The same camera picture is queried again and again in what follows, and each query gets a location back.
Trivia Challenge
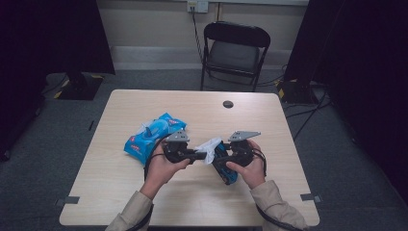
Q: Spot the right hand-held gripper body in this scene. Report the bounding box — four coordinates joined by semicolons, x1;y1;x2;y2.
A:
226;130;262;167

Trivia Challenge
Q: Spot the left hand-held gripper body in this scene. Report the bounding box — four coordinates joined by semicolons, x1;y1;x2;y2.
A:
163;129;194;165

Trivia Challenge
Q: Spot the white wet wipe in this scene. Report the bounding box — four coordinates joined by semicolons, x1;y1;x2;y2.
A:
193;137;223;166

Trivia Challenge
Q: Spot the blue toy car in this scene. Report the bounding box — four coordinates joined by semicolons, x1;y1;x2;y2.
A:
212;141;240;187

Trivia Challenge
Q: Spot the blue wet wipes pack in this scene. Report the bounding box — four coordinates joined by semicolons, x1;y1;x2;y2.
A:
123;112;188;167

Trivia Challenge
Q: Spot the person's right hand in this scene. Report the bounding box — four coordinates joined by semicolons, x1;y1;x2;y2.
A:
225;140;268;191

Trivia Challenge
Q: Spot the person's left hand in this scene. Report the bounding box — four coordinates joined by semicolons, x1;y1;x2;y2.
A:
140;140;192;200

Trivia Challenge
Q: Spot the grey tape strip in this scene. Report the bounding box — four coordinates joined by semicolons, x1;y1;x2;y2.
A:
300;192;321;204
55;195;81;207

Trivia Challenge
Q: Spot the black stand base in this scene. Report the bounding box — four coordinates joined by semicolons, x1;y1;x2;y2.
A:
276;78;319;105
57;71;104;101

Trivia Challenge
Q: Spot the black folding chair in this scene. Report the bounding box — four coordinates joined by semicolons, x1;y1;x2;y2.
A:
200;20;271;93

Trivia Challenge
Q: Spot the black curtain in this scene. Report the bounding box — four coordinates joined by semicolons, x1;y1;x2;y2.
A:
0;0;115;162
282;0;408;203

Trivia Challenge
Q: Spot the right hand-held gripper black cable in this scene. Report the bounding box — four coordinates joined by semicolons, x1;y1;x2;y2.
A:
254;148;306;231

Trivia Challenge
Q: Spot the black floor cable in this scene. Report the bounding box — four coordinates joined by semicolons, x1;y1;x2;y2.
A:
285;100;332;119
293;90;329;141

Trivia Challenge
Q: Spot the black socket cable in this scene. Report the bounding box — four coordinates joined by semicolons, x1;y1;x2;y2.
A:
191;7;206;65

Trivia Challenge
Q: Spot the white wall socket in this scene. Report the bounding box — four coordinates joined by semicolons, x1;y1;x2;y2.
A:
187;0;210;13

